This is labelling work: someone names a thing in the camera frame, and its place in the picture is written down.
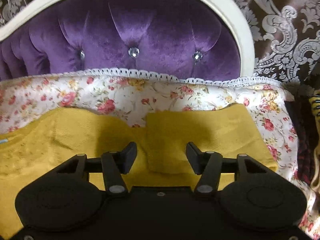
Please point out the purple tufted white-framed headboard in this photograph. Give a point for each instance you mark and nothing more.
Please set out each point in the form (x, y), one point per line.
(206, 39)

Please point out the floral quilted bedspread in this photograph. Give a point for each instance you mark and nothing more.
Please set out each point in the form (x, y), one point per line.
(273, 109)

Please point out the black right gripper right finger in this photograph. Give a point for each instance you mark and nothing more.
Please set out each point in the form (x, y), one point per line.
(207, 165)

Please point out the mustard yellow knit sweater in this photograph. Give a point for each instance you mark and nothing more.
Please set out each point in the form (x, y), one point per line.
(29, 152)

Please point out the brown silver damask curtain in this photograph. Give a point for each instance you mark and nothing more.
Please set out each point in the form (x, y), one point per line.
(285, 37)

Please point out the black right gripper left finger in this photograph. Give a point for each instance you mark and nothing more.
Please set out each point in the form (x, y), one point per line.
(115, 164)

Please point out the striped crochet blanket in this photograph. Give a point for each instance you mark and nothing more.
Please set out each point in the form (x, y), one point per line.
(304, 113)

